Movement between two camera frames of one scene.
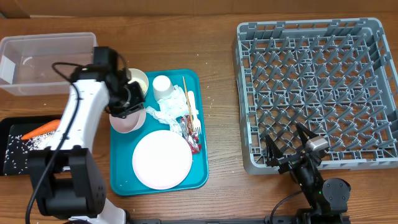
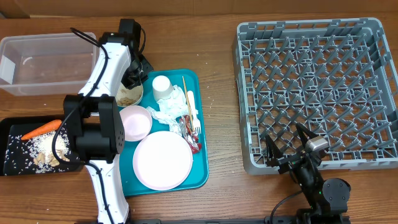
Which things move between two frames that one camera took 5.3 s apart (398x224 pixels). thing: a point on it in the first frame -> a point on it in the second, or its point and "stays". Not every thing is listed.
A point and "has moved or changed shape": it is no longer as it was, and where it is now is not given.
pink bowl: [131, 123] has moved or changed shape
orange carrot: [50, 127] stays
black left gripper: [133, 103] -> [129, 81]
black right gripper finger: [273, 152] stays
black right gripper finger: [305, 134] stays
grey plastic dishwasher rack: [336, 76] stays
